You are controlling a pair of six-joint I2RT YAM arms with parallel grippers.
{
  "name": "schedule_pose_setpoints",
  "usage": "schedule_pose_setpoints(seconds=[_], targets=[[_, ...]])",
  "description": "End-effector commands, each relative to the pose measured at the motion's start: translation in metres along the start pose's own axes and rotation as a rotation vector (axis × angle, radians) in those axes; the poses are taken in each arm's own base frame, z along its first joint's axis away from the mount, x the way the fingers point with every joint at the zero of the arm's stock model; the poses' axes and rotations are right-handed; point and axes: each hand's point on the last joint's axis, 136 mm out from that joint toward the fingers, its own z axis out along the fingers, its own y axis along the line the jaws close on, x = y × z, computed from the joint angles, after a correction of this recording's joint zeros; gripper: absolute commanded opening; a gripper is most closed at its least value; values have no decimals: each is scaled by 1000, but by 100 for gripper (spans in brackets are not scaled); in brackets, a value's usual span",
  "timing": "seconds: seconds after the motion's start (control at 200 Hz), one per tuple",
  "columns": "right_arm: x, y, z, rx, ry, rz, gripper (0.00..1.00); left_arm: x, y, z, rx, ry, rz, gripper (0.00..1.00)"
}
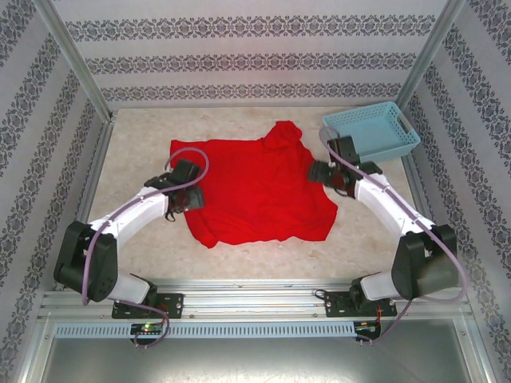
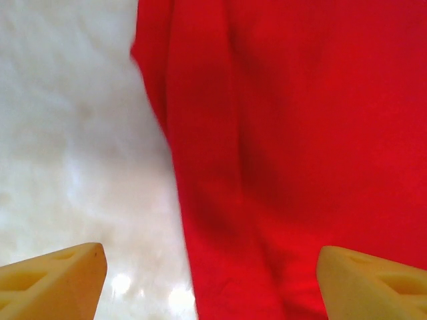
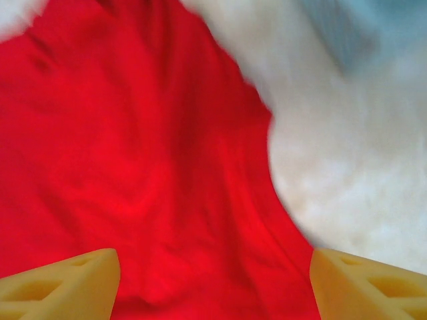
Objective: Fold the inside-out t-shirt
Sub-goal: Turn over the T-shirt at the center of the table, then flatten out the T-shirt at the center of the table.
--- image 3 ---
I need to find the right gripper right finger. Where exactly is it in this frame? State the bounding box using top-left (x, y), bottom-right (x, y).
top-left (309, 248), bottom-right (427, 320)

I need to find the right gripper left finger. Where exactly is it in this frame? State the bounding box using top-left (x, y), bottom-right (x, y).
top-left (0, 247), bottom-right (121, 320)

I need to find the red t-shirt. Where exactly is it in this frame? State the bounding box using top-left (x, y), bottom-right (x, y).
top-left (0, 0), bottom-right (324, 320)

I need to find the light blue plastic basket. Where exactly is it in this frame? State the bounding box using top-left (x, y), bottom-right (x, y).
top-left (300, 0), bottom-right (427, 76)

